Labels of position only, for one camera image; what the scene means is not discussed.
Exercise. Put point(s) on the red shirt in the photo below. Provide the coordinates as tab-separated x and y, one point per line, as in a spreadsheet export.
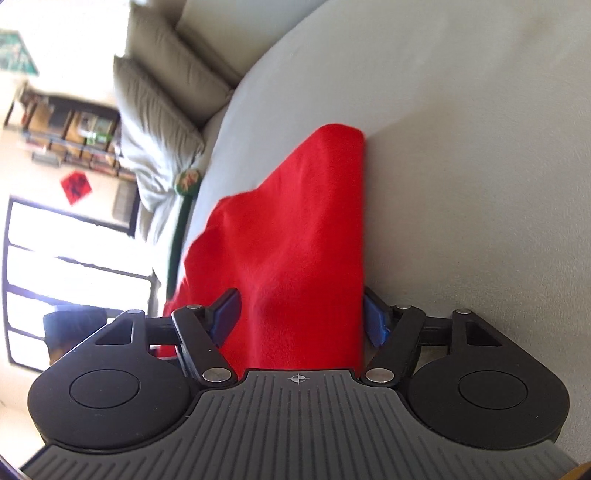
293	248

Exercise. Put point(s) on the grey sofa pillow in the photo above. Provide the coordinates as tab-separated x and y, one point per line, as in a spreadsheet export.
157	141

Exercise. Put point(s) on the bookshelf with books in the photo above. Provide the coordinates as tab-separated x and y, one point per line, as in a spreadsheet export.
60	130

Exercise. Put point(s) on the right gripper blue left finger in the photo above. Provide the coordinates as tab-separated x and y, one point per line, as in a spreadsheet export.
202	331

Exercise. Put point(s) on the red diamond wall decoration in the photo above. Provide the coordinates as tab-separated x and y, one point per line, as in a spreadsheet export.
75	186

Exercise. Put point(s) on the grey sofa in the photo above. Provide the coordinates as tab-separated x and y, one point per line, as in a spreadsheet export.
477	119

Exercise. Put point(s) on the green massage hammer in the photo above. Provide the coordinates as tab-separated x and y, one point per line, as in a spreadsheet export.
187	187

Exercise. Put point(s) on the black framed glass door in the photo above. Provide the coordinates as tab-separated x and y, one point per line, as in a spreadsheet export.
53	258

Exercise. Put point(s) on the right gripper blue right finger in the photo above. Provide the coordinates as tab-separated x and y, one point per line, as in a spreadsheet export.
394	332

